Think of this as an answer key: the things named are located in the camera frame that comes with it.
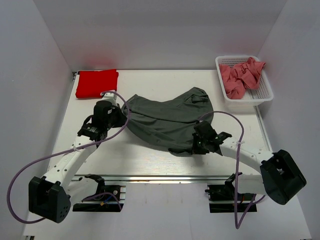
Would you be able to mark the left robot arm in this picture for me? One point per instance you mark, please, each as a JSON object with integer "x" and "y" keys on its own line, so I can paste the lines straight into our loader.
{"x": 53, "y": 195}

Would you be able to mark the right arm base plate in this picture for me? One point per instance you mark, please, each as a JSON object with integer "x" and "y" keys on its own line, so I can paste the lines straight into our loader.
{"x": 221, "y": 199}

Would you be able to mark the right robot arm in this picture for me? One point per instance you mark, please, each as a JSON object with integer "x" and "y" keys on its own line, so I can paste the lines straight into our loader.
{"x": 278, "y": 176}

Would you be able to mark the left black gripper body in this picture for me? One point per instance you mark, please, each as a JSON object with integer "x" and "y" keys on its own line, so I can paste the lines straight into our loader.
{"x": 116, "y": 120}

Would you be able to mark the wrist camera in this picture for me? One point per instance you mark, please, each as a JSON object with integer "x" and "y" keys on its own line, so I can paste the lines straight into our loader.
{"x": 204, "y": 130}
{"x": 109, "y": 96}

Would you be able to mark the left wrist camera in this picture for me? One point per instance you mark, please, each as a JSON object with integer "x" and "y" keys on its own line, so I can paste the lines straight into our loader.
{"x": 109, "y": 96}

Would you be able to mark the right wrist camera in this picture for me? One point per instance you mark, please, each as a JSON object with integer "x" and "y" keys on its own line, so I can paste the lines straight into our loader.
{"x": 204, "y": 130}

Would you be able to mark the dark grey t-shirt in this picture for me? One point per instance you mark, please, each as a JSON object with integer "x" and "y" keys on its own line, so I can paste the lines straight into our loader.
{"x": 168, "y": 124}

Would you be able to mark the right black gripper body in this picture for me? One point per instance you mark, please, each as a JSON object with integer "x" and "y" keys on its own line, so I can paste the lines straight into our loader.
{"x": 199, "y": 146}

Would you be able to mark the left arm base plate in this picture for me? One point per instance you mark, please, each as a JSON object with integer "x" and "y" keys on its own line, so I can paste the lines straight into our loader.
{"x": 111, "y": 199}

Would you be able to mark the aluminium table rail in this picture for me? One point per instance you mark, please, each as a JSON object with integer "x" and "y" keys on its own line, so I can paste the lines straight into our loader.
{"x": 163, "y": 179}

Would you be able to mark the crumpled pink t-shirt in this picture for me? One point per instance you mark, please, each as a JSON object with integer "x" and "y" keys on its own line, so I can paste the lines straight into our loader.
{"x": 241, "y": 77}

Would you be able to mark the folded red t-shirt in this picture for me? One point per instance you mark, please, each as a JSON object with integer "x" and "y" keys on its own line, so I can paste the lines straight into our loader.
{"x": 92, "y": 83}

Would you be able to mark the white plastic basket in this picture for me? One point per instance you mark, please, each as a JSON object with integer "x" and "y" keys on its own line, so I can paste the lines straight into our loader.
{"x": 252, "y": 97}

